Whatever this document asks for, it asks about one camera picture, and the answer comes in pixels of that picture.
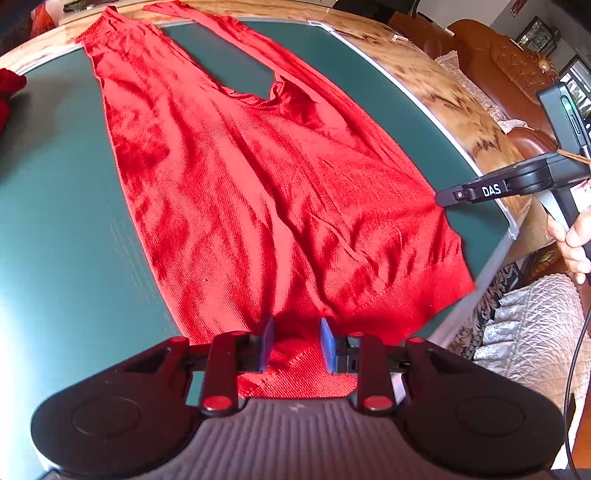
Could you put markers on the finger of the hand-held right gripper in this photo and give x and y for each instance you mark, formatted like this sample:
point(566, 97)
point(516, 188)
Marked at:
point(480, 191)

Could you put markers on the brown leather sofa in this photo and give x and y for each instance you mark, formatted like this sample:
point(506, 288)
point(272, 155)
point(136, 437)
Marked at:
point(498, 50)

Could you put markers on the dark red knit top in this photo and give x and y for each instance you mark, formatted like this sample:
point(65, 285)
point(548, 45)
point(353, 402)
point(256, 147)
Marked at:
point(10, 92)

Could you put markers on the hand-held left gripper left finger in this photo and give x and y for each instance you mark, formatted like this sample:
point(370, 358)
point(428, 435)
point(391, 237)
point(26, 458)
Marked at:
point(233, 364)

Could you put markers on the person's right hand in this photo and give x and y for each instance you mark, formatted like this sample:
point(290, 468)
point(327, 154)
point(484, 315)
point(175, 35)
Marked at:
point(572, 254)

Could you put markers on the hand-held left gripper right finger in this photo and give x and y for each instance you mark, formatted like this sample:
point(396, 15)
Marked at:
point(369, 364)

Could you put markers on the grey quilted sofa cover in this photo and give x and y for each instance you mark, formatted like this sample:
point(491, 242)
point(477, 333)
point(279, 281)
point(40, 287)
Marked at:
point(535, 323)

